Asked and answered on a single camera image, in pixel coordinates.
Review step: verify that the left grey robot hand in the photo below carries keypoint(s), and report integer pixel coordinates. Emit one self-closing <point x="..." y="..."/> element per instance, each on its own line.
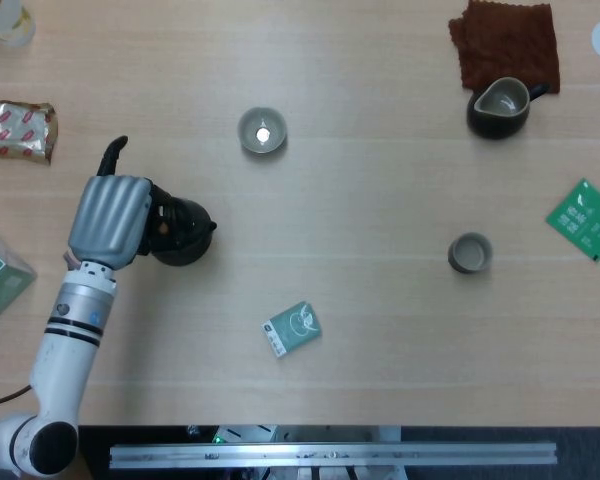
<point x="110" y="220"/>

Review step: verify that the black teapot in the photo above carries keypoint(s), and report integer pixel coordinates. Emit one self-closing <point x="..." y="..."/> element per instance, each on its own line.
<point x="190" y="240"/>

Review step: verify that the small dark ceramic teacup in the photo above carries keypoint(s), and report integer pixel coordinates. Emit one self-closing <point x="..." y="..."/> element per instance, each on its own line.
<point x="470" y="252"/>

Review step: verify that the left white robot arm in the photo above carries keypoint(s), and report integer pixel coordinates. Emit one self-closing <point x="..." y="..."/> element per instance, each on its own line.
<point x="65" y="345"/>

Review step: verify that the large green tea box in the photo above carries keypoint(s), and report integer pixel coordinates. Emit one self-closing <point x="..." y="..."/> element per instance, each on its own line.
<point x="5" y="280"/>

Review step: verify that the foil bag with red print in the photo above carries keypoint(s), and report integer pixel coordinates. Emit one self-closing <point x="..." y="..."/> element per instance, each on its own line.
<point x="10" y="132"/>

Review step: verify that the wide grey tea bowl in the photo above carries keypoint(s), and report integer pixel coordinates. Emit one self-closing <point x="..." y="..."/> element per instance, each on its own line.
<point x="252" y="135"/>

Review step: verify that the small green tea box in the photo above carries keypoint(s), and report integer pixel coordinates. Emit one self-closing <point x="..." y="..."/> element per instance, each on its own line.
<point x="292" y="330"/>

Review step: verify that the clear bottle with cork cap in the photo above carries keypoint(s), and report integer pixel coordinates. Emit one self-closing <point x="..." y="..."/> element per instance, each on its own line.
<point x="10" y="25"/>

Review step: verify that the dark ceramic pitcher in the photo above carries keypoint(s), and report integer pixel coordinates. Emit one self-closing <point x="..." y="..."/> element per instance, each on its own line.
<point x="495" y="125"/>

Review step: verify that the brown cloth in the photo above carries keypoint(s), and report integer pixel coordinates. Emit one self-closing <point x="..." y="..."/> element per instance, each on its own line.
<point x="505" y="45"/>

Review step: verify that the flat green tea sachet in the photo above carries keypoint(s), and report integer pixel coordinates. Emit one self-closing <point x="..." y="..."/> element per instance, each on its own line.
<point x="585" y="220"/>

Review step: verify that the aluminium rail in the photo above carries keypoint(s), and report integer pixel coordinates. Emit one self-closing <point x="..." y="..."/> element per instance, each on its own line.
<point x="330" y="455"/>

